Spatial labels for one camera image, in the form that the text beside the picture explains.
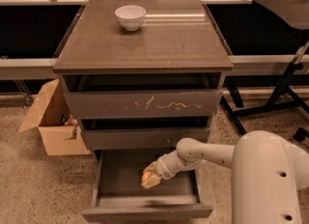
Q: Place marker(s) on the grey middle drawer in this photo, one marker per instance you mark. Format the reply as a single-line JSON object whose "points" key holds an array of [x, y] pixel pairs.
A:
{"points": [[143, 133]]}

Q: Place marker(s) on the open cardboard box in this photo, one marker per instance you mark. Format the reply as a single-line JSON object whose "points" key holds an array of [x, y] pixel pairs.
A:
{"points": [[50, 115]]}

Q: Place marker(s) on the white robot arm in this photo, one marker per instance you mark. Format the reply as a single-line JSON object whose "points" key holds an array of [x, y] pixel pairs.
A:
{"points": [[267, 172]]}

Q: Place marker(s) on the grey drawer cabinet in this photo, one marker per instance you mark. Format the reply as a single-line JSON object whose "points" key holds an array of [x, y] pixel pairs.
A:
{"points": [[177, 36]]}

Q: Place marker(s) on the grey top drawer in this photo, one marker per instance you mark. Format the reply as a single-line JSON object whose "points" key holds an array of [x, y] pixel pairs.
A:
{"points": [[129, 96]]}

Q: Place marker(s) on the orange fruit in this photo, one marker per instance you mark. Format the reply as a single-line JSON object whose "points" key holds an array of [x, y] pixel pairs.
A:
{"points": [[145, 176]]}

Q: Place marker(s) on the grey open bottom drawer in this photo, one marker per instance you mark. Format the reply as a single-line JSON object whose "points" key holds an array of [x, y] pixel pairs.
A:
{"points": [[119, 196]]}

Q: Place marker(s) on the white ceramic bowl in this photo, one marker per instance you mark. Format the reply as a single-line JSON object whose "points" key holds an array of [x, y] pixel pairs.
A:
{"points": [[130, 17]]}

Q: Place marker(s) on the black office chair base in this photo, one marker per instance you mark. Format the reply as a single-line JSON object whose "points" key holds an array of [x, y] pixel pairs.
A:
{"points": [[301, 134]]}

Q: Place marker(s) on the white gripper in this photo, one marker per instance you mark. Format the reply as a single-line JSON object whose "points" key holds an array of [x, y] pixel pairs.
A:
{"points": [[161, 169]]}

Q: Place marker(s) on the black side table stand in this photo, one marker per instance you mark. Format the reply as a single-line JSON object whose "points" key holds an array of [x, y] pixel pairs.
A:
{"points": [[294, 13]]}

